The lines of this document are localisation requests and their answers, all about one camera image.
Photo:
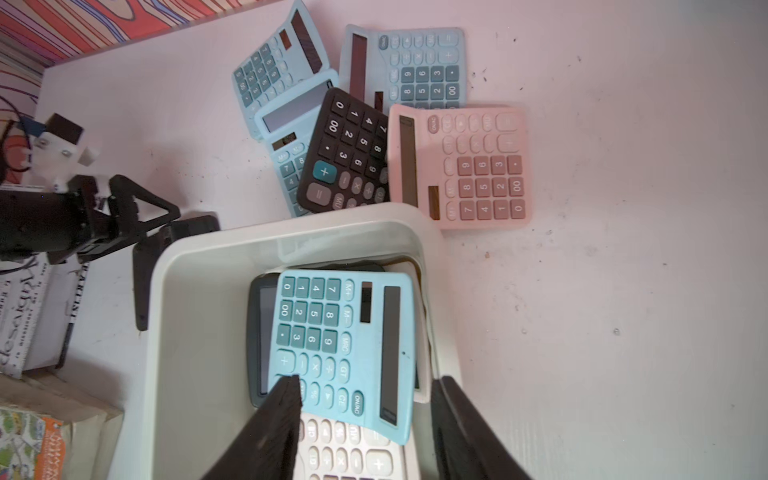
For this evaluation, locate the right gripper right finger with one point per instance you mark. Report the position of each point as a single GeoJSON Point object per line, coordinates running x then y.
{"type": "Point", "coordinates": [465, 446]}

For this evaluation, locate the newspaper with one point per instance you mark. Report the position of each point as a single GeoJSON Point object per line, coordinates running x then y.
{"type": "Point", "coordinates": [40, 304]}

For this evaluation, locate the black calculator under pile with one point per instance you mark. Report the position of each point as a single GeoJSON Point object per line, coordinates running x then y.
{"type": "Point", "coordinates": [346, 163]}

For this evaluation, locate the pink calculator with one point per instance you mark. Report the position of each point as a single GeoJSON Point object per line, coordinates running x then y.
{"type": "Point", "coordinates": [465, 168]}
{"type": "Point", "coordinates": [330, 449]}

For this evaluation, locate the black calculator face down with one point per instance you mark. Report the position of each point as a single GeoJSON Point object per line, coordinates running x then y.
{"type": "Point", "coordinates": [149, 259]}

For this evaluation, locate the black calculator face up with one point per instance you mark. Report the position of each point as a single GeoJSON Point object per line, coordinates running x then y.
{"type": "Point", "coordinates": [259, 328]}

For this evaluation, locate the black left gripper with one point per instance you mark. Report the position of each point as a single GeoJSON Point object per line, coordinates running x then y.
{"type": "Point", "coordinates": [65, 224]}

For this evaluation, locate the colourful children's book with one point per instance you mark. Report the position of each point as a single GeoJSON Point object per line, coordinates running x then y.
{"type": "Point", "coordinates": [51, 429]}

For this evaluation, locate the cream plastic storage box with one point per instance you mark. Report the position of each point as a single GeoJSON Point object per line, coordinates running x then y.
{"type": "Point", "coordinates": [198, 385]}

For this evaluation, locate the blue calculator far corner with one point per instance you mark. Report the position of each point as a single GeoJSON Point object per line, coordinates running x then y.
{"type": "Point", "coordinates": [420, 68]}

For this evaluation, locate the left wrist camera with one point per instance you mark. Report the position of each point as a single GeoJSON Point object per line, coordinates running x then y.
{"type": "Point", "coordinates": [57, 153]}

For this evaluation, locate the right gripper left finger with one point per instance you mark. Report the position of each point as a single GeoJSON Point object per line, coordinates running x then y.
{"type": "Point", "coordinates": [266, 447]}

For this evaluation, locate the small blue calculator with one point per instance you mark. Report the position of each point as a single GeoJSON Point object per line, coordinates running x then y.
{"type": "Point", "coordinates": [286, 125]}

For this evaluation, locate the pink calculator behind box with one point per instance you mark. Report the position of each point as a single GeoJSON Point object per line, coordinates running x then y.
{"type": "Point", "coordinates": [465, 168]}

